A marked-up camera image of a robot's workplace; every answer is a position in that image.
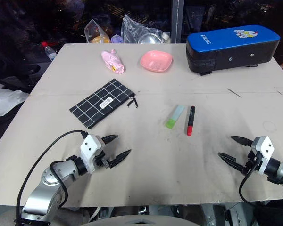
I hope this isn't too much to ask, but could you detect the pink plastic bowl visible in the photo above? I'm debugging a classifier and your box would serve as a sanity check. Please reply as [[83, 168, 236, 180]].
[[140, 49, 174, 73]]

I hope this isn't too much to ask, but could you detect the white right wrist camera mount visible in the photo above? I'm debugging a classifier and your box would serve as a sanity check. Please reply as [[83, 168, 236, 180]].
[[250, 136, 275, 175]]

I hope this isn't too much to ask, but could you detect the black grid pencil pouch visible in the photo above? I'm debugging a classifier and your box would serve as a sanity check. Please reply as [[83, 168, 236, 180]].
[[69, 78, 136, 129]]

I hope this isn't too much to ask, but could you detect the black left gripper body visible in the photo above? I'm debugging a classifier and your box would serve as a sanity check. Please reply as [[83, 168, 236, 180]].
[[93, 141, 112, 169]]

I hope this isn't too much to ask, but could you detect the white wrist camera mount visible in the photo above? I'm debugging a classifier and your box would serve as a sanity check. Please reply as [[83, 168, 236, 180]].
[[250, 136, 275, 175], [80, 134, 105, 175]]

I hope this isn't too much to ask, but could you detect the black office chair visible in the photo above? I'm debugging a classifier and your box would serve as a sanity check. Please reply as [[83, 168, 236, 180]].
[[0, 42, 52, 92]]

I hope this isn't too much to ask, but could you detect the black red marker pen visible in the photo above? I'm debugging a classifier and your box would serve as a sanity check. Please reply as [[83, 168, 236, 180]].
[[186, 105, 196, 137]]

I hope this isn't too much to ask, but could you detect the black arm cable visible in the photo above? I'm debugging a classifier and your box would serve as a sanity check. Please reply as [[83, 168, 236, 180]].
[[16, 129, 89, 222], [239, 159, 262, 212]]

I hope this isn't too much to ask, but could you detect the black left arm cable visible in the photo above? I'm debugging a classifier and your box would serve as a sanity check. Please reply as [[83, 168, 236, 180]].
[[16, 129, 89, 222]]

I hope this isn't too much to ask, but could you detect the clear bag with metal bowl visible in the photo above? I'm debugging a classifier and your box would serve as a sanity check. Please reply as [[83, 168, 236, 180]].
[[121, 14, 166, 45]]

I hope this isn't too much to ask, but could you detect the green capped glue stick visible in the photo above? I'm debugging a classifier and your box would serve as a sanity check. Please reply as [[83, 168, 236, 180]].
[[166, 105, 185, 129]]

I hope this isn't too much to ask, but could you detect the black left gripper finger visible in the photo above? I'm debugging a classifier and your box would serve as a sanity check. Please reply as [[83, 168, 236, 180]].
[[101, 134, 119, 145], [108, 149, 132, 169]]

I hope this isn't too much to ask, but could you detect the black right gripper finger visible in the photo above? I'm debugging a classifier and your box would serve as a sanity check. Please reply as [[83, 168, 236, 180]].
[[218, 152, 248, 175], [230, 135, 254, 146]]

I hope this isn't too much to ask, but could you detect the white plastic bag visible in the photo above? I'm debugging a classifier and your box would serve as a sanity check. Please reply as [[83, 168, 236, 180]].
[[0, 86, 30, 118]]

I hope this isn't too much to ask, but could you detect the clear bag with orange contents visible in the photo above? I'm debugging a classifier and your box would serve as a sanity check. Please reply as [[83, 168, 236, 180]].
[[84, 18, 112, 44]]

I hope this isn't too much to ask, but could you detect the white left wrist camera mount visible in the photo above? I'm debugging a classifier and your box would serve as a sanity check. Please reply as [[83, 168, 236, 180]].
[[80, 134, 105, 175]]

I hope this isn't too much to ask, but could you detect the blue black padded box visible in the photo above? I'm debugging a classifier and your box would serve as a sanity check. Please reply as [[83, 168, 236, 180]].
[[185, 24, 281, 76]]

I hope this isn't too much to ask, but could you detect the grey vertical pole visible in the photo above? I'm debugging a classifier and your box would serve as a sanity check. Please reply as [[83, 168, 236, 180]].
[[171, 0, 185, 43]]

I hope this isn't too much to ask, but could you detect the purple small object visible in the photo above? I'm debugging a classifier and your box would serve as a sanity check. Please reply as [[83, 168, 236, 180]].
[[110, 34, 123, 44]]

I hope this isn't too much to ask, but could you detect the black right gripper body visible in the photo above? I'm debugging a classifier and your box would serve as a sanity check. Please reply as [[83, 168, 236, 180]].
[[241, 143, 262, 175]]

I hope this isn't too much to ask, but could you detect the plastic water bottle red cap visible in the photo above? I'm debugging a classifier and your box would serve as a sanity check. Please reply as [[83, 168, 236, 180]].
[[41, 41, 58, 62]]

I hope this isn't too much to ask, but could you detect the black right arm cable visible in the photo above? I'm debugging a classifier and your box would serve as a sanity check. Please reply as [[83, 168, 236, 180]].
[[239, 159, 262, 212]]

